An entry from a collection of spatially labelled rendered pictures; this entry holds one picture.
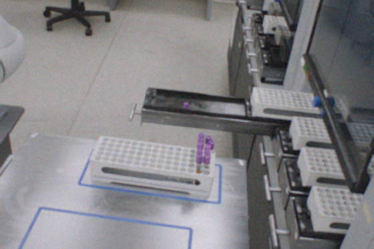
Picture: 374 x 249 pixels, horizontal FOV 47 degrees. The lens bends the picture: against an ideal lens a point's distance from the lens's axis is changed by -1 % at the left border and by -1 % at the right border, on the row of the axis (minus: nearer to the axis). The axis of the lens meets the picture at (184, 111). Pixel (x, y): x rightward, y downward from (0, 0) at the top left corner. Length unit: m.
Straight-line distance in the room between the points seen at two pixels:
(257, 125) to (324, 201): 0.41
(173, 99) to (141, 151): 0.40
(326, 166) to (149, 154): 0.46
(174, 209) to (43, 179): 0.33
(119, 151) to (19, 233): 0.29
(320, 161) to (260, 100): 0.31
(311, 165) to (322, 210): 0.17
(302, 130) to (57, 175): 0.69
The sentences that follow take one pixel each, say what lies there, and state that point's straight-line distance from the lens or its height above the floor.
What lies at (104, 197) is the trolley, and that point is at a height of 0.82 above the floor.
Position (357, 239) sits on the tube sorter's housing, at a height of 0.89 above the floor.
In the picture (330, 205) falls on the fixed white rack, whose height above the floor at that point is 0.86.
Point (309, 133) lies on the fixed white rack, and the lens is 1.28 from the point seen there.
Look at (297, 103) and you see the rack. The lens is 1.41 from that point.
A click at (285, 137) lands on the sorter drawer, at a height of 0.82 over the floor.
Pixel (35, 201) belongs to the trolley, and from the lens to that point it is 1.05.
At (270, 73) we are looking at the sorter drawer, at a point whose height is 0.78.
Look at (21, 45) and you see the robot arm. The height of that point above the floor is 0.88.
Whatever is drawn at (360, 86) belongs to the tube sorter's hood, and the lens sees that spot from 0.99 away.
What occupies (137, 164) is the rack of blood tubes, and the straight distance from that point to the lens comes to 1.05.
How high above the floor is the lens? 1.55
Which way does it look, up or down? 33 degrees down
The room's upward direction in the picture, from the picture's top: 7 degrees clockwise
